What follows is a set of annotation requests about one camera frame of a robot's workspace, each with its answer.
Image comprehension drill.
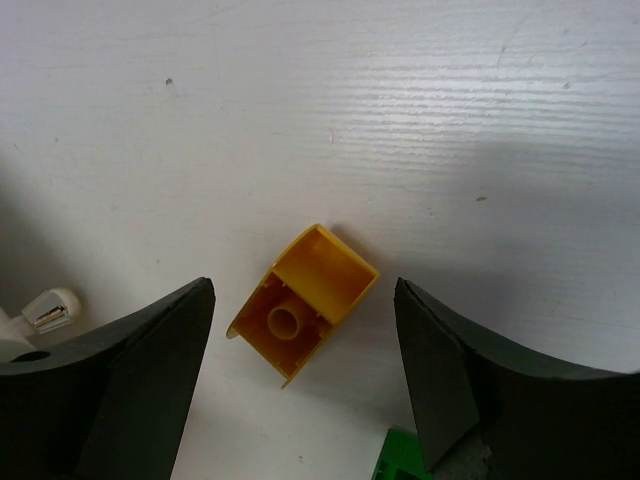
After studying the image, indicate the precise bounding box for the orange curved lego brick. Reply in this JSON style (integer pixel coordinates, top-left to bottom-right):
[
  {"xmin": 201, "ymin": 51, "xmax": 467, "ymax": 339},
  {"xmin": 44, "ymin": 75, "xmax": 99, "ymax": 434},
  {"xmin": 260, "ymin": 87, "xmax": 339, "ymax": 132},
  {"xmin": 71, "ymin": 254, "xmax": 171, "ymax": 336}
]
[{"xmin": 226, "ymin": 224, "xmax": 380, "ymax": 385}]

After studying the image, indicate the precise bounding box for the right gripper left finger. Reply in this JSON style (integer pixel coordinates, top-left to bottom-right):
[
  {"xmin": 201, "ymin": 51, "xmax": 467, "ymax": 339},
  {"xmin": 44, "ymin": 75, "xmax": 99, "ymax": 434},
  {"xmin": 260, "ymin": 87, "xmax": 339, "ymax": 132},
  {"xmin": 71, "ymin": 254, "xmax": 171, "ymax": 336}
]
[{"xmin": 1, "ymin": 277, "xmax": 215, "ymax": 479}]

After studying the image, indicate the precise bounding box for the green square lego brick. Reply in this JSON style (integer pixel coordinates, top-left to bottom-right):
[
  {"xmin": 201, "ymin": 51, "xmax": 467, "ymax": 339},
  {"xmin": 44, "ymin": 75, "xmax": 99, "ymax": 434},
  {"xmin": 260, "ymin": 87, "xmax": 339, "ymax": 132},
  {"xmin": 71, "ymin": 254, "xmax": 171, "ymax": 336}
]
[{"xmin": 371, "ymin": 427, "xmax": 433, "ymax": 480}]

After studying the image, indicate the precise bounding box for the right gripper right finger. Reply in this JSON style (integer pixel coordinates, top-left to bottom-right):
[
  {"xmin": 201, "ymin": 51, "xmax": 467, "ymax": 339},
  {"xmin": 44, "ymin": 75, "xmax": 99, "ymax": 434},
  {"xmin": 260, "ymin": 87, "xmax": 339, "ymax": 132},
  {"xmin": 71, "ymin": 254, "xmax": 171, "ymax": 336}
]
[{"xmin": 394, "ymin": 279, "xmax": 639, "ymax": 479}]

